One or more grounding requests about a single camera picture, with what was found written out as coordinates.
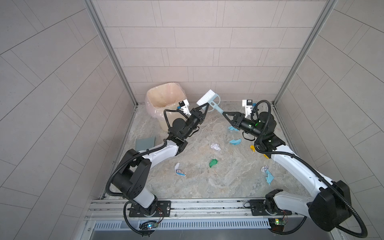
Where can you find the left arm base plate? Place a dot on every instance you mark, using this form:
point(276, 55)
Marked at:
point(156, 209)

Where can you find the cyan white paper scrap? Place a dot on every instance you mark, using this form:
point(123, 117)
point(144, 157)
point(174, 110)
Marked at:
point(267, 174)

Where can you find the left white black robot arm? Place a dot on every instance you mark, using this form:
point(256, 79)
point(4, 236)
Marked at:
point(129, 178)

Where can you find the green paper scrap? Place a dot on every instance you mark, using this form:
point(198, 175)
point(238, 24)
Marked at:
point(213, 162)

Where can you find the lower cyan paper scrap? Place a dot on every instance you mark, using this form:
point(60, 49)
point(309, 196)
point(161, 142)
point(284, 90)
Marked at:
point(235, 142)

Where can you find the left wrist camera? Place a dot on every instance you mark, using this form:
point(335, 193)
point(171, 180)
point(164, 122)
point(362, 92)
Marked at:
point(184, 107)

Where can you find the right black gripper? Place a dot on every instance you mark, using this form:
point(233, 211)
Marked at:
point(239, 121)

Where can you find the upper cyan paper scrap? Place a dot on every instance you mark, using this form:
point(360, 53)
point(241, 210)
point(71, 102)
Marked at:
point(231, 128)

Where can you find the grey-green plastic dustpan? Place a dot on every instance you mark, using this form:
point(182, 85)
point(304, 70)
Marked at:
point(144, 144)

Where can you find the right circuit board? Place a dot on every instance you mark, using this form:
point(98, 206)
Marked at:
point(277, 225)

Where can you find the white crumpled paper scrap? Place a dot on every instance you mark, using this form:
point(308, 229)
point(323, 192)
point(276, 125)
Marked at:
point(215, 147)

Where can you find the grey-green hand brush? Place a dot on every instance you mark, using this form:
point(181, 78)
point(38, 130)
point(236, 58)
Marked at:
point(212, 99)

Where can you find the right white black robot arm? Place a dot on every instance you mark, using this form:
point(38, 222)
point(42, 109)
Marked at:
point(329, 206)

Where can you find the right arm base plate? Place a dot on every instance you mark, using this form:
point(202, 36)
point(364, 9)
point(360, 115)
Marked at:
point(259, 208)

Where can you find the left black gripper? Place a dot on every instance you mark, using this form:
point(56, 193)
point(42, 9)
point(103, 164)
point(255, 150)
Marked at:
point(195, 117)

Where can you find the circuit board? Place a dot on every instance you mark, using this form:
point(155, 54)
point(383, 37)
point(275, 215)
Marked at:
point(149, 225)
point(277, 225)

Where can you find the beige trash bin with bag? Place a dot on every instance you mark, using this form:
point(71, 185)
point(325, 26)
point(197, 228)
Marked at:
point(166, 96)

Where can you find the white blue-red paper scrap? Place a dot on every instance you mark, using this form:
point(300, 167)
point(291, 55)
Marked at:
point(178, 171)

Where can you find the aluminium mounting rail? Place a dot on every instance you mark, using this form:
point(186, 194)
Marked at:
point(182, 209)

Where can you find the left circuit board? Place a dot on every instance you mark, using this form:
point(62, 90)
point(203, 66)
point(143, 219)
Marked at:
point(149, 225)

